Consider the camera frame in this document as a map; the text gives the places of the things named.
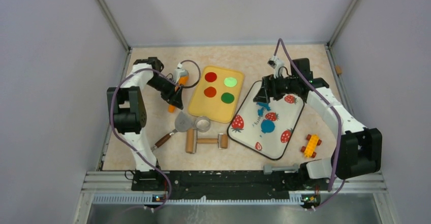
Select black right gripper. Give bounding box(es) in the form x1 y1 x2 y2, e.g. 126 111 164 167
253 72 297 104

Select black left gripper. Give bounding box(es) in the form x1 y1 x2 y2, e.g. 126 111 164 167
146 76 183 110

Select blue dough scraps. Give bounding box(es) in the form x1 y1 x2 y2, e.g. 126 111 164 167
256 102 271 117

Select brown handled scraper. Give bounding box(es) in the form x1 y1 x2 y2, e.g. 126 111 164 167
151 112 194 151

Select blue play dough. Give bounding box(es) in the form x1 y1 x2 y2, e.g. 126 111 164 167
261 119 275 134

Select white strawberry enamel tray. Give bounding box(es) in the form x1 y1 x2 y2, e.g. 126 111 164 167
227 81 304 161

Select silver tape roll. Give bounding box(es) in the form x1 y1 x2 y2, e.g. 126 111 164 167
195 116 211 133

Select wooden roller tool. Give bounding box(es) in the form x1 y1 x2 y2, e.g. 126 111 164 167
185 129 229 154

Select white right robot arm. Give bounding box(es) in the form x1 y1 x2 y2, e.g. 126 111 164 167
253 56 382 189

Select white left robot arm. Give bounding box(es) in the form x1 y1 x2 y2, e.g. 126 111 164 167
107 57 183 172

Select dark red dough disc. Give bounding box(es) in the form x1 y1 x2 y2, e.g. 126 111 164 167
204 86 217 98

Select dark green dough disc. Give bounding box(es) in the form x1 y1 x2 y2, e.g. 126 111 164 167
221 92 235 104

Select orange toy rolling pin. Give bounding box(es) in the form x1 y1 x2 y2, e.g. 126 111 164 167
168 68 189 113

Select yellow plastic tray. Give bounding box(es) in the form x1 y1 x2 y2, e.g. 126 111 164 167
188 66 244 123

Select yellow toy brick car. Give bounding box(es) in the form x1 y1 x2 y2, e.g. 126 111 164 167
300 134 322 158

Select grey toy bolt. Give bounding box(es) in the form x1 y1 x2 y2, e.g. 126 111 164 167
263 164 299 175

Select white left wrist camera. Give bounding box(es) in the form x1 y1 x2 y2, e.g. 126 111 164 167
173 63 189 82

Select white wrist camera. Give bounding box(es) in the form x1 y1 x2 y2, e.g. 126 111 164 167
173 63 189 82
267 55 285 78

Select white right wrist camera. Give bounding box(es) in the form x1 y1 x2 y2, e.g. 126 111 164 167
267 55 285 78

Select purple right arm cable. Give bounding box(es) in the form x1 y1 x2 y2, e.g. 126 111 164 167
272 38 346 211

